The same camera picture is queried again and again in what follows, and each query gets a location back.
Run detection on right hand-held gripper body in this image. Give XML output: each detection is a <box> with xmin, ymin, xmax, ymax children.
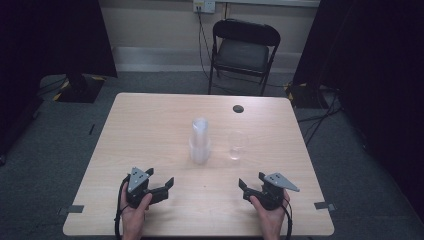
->
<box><xmin>249</xmin><ymin>171</ymin><xmax>301</xmax><ymax>212</ymax></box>

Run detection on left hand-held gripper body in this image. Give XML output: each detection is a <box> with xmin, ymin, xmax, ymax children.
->
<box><xmin>125</xmin><ymin>166</ymin><xmax>158</xmax><ymax>210</ymax></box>

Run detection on single clear plastic cup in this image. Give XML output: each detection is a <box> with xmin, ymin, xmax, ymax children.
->
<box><xmin>227</xmin><ymin>130</ymin><xmax>250</xmax><ymax>161</ymax></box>

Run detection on stack of clear plastic cups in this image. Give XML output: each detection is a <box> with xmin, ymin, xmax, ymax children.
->
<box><xmin>188</xmin><ymin>117</ymin><xmax>212</xmax><ymax>165</ymax></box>

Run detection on person's right hand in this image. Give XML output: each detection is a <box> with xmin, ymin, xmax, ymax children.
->
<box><xmin>249</xmin><ymin>191</ymin><xmax>291</xmax><ymax>232</ymax></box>

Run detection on person's left hand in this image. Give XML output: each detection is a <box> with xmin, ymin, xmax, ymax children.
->
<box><xmin>120</xmin><ymin>182</ymin><xmax>154</xmax><ymax>232</ymax></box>

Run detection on grey tape strip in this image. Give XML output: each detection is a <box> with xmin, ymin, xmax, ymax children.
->
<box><xmin>58</xmin><ymin>204</ymin><xmax>85</xmax><ymax>216</ymax></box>
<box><xmin>313</xmin><ymin>201</ymin><xmax>336</xmax><ymax>212</ymax></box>

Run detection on black stand base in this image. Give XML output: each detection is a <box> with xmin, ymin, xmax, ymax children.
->
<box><xmin>285</xmin><ymin>81</ymin><xmax>332</xmax><ymax>110</ymax></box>
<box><xmin>52</xmin><ymin>73</ymin><xmax>106</xmax><ymax>104</ymax></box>

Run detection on black folding chair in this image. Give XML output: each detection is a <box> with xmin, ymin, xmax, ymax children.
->
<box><xmin>207</xmin><ymin>18</ymin><xmax>282</xmax><ymax>97</ymax></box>

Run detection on dark curtain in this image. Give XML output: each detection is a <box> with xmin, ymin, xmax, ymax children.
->
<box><xmin>0</xmin><ymin>0</ymin><xmax>118</xmax><ymax>158</ymax></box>
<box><xmin>292</xmin><ymin>0</ymin><xmax>424</xmax><ymax>214</ymax></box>

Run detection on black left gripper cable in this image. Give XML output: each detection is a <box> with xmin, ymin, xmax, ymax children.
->
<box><xmin>113</xmin><ymin>175</ymin><xmax>132</xmax><ymax>240</ymax></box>

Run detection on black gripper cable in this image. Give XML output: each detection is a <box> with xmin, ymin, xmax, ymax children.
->
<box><xmin>113</xmin><ymin>175</ymin><xmax>132</xmax><ymax>240</ymax></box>
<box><xmin>280</xmin><ymin>198</ymin><xmax>294</xmax><ymax>240</ymax></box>

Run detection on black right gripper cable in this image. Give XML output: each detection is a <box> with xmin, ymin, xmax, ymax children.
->
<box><xmin>280</xmin><ymin>198</ymin><xmax>294</xmax><ymax>240</ymax></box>

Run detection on black floor cables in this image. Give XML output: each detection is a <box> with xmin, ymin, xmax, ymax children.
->
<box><xmin>295</xmin><ymin>87</ymin><xmax>345</xmax><ymax>146</ymax></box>

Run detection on white wall socket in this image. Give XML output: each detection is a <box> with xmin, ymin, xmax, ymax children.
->
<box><xmin>192</xmin><ymin>0</ymin><xmax>217</xmax><ymax>15</ymax></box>

